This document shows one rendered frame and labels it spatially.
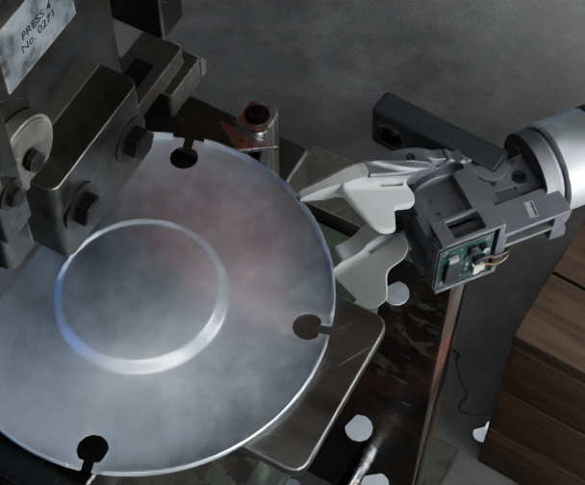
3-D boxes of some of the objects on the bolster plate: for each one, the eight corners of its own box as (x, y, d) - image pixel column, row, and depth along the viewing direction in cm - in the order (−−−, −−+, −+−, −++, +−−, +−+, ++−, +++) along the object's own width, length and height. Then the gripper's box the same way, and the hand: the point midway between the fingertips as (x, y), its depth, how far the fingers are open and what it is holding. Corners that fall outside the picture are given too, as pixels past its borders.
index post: (282, 171, 119) (281, 104, 111) (265, 197, 118) (263, 131, 110) (253, 159, 120) (250, 90, 112) (236, 185, 119) (232, 117, 111)
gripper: (593, 153, 100) (334, 249, 96) (552, 279, 116) (328, 367, 112) (535, 65, 104) (285, 155, 100) (503, 199, 120) (286, 281, 116)
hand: (296, 236), depth 107 cm, fingers open, 13 cm apart
